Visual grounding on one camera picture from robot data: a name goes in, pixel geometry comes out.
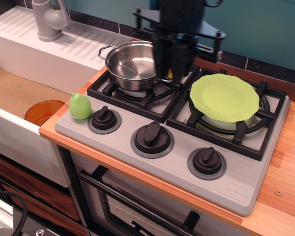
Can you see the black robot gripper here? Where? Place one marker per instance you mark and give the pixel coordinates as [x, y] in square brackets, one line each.
[179, 33]

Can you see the stainless steel pot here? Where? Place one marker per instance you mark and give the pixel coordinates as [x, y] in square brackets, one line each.
[131, 65]

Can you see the green plate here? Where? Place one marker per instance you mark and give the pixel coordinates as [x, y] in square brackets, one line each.
[224, 98]

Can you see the middle black stove knob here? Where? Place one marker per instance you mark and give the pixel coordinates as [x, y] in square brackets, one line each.
[152, 141]

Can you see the black stove knob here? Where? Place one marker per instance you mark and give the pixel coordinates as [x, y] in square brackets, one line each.
[152, 141]
[206, 163]
[104, 121]

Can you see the left black stove knob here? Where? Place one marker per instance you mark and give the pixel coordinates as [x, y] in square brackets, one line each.
[104, 121]

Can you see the right black stove knob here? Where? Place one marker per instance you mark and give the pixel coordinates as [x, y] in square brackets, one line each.
[206, 163]

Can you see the grey toy stove top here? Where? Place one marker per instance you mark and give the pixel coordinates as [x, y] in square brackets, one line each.
[236, 190]

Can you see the left black burner grate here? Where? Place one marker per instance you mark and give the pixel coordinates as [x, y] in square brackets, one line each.
[155, 104]

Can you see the black burner grate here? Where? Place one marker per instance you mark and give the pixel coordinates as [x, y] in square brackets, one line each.
[255, 138]
[155, 104]

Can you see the small green pear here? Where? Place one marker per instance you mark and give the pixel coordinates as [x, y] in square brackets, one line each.
[79, 106]

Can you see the right black burner grate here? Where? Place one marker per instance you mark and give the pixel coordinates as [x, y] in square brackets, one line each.
[255, 138]

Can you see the grey toy faucet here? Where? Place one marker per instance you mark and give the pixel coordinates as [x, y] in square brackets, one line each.
[50, 22]

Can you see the orange sink drain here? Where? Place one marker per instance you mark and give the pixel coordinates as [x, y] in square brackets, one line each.
[39, 113]

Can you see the white toy sink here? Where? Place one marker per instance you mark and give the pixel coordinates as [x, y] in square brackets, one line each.
[32, 71]

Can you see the wooden drawer front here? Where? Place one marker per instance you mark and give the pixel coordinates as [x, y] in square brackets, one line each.
[48, 201]

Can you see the black oven door handle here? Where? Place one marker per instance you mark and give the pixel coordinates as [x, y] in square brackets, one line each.
[184, 230]

